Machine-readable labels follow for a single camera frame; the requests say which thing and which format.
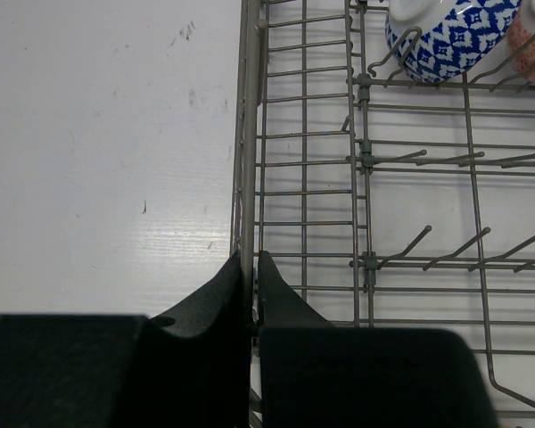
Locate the grey wire dish rack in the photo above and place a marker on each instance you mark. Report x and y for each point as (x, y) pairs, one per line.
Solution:
(384, 201)

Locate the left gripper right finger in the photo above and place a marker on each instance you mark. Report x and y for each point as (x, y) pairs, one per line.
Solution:
(316, 374)

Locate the blue zigzag bowl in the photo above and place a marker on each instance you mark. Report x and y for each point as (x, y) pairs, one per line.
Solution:
(436, 40)

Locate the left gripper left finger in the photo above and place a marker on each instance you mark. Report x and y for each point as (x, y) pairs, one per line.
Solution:
(182, 368)

